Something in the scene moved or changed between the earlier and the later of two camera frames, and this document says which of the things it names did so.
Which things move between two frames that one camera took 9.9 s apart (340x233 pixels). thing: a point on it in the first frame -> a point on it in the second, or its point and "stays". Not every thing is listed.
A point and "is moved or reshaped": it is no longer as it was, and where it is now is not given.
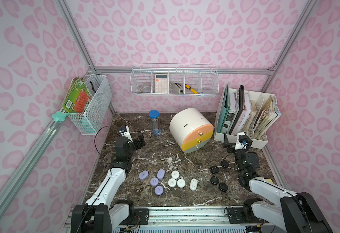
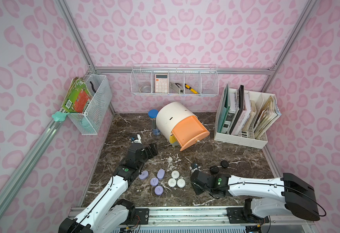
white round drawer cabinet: [190, 129] -> [169, 114]
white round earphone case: [172, 182] stays
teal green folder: [225, 108] stays
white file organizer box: [243, 111] stays
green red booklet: [77, 97] stays
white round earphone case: [181, 183] stays
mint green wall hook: [59, 116] stays
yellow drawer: [192, 143] -> [172, 139]
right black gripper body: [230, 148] -> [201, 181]
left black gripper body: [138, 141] -> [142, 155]
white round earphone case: [175, 174] stays
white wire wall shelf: [174, 79] stays
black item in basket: [92, 87] stays
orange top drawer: [198, 132] is moved or reshaped
